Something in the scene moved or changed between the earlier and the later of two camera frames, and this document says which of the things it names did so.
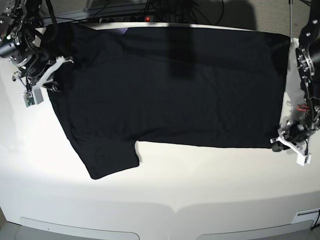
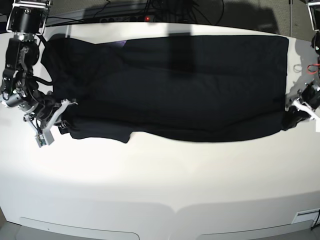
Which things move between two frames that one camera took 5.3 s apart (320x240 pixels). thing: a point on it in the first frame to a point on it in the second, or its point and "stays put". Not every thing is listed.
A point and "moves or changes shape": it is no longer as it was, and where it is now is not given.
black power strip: [127, 19] stays put
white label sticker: [302, 215] stays put
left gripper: [38, 71] to [47, 113]
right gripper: [293, 133] to [308, 99]
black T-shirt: [204, 87] moves or changes shape
